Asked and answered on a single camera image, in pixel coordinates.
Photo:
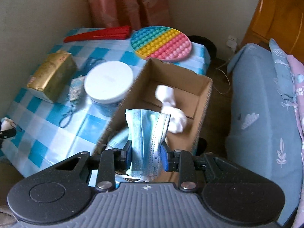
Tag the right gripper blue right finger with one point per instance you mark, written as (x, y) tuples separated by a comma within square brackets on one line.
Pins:
[(168, 158)]

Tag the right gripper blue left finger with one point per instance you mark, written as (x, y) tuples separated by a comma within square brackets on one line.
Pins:
[(125, 159)]

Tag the blue face mask bundle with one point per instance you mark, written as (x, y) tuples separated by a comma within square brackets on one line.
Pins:
[(146, 130)]

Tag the white cloth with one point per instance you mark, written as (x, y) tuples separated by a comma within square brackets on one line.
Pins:
[(178, 119)]

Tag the blue white plush toy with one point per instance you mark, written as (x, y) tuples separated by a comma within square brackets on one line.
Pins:
[(6, 124)]

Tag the blue checked tablecloth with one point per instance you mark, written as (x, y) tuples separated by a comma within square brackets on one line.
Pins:
[(41, 143)]

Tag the cardboard box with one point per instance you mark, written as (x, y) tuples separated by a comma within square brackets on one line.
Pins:
[(190, 90)]

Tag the clear jar white lid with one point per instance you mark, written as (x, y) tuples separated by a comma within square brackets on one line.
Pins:
[(107, 84)]

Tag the gold wrapped tissue pack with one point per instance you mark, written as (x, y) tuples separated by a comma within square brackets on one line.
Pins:
[(52, 76)]

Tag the blue bed quilt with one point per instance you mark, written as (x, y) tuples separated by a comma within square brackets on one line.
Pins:
[(265, 133)]

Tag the rainbow pop-it toy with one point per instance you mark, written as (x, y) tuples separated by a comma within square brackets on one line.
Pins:
[(161, 42)]

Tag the red folding fan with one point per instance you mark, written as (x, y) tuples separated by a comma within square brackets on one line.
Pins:
[(114, 33)]

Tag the pink gold curtain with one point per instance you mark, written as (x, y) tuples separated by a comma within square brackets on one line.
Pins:
[(135, 13)]

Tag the purple floral pillow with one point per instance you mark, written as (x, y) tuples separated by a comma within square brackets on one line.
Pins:
[(297, 74)]

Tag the wooden headboard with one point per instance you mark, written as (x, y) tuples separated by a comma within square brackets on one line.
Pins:
[(281, 20)]

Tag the blue floral pouch with cord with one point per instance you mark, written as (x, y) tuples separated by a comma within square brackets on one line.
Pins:
[(75, 94)]

